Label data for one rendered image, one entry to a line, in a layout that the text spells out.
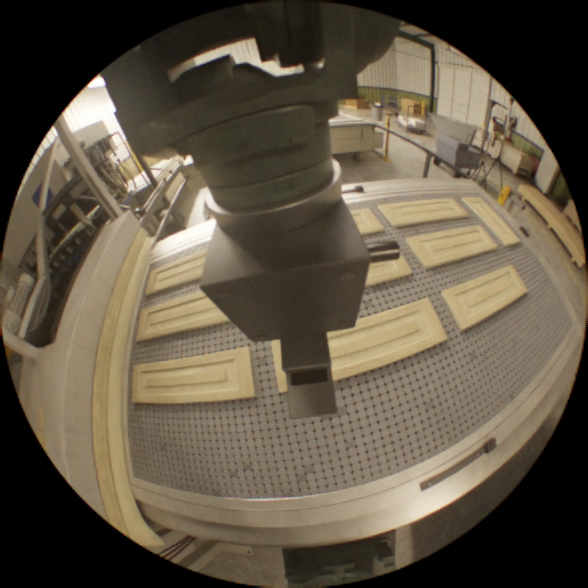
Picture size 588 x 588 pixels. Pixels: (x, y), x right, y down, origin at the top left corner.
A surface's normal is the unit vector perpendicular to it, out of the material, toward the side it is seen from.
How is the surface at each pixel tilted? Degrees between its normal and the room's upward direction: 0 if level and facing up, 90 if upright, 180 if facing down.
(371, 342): 0
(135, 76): 90
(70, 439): 90
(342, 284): 90
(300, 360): 0
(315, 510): 0
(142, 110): 90
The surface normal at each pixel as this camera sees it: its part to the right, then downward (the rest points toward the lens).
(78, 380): 0.97, -0.25
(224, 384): -0.12, -0.36
